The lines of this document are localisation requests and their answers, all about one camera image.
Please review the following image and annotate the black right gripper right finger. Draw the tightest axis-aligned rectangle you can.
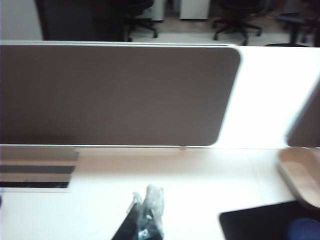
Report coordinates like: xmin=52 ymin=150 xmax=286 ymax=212
xmin=136 ymin=184 xmax=165 ymax=240

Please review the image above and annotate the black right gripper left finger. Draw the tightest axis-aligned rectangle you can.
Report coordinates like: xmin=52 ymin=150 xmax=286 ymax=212
xmin=111 ymin=191 xmax=143 ymax=240

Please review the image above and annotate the black mouse pad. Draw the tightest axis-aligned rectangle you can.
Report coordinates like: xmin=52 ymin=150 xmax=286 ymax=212
xmin=219 ymin=200 xmax=320 ymax=240

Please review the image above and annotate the brown desk divider panel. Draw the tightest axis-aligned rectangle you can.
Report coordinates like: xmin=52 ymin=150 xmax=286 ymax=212
xmin=0 ymin=43 xmax=242 ymax=148

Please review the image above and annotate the blue round object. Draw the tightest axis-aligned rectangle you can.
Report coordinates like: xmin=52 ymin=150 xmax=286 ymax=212
xmin=286 ymin=217 xmax=320 ymax=240

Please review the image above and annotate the beige plastic tray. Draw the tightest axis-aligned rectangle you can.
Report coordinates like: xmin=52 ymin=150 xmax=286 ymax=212
xmin=276 ymin=146 xmax=320 ymax=211

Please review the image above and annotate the black office chair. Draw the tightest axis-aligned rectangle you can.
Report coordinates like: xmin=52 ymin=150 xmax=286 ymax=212
xmin=276 ymin=11 xmax=320 ymax=47
xmin=124 ymin=0 xmax=159 ymax=43
xmin=212 ymin=0 xmax=263 ymax=47

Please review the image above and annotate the beige cable tray flap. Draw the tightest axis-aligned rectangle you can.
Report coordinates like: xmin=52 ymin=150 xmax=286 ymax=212
xmin=0 ymin=146 xmax=80 ymax=176

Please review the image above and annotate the white pedestal cabinet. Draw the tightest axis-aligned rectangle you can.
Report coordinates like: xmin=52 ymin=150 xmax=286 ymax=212
xmin=179 ymin=0 xmax=210 ymax=21
xmin=150 ymin=0 xmax=165 ymax=22

